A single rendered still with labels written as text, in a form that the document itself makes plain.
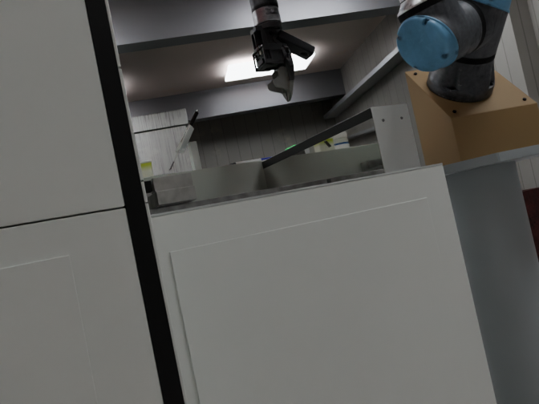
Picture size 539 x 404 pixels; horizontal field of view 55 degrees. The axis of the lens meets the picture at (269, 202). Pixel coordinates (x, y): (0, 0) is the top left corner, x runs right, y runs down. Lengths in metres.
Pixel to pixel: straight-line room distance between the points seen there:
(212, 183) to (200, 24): 3.63
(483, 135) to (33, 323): 0.99
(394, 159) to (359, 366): 0.41
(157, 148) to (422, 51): 4.82
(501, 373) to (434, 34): 0.75
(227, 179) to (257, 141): 7.44
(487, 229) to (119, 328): 0.89
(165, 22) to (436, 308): 4.31
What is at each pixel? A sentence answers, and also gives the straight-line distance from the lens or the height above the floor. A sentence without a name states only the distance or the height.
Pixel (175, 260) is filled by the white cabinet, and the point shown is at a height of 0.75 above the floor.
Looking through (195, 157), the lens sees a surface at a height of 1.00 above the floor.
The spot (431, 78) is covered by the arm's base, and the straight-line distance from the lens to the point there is 1.31.
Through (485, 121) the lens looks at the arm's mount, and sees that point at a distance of 1.26.
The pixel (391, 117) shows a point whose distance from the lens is 1.10.
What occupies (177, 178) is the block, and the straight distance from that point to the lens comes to 1.07.
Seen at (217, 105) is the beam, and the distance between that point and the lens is 8.18.
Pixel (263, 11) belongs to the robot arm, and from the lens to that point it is 1.49.
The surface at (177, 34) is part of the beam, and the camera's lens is 4.98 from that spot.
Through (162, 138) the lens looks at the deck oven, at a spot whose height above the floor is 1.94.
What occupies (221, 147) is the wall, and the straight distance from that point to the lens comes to 8.85.
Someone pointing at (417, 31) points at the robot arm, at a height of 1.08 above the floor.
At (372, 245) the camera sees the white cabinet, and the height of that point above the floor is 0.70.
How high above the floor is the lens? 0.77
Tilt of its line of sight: 3 degrees up
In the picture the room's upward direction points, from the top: 12 degrees counter-clockwise
